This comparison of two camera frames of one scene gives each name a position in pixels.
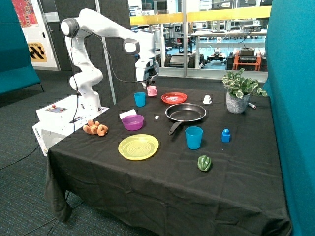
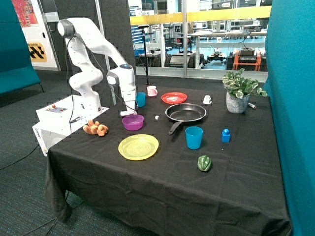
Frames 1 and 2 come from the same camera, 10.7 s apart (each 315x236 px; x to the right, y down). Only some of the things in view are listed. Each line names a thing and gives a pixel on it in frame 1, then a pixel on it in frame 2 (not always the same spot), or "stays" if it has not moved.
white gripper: [145, 69] to [128, 92]
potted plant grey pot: [239, 90] stays
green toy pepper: [204, 162] stays
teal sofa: [17, 72] stays
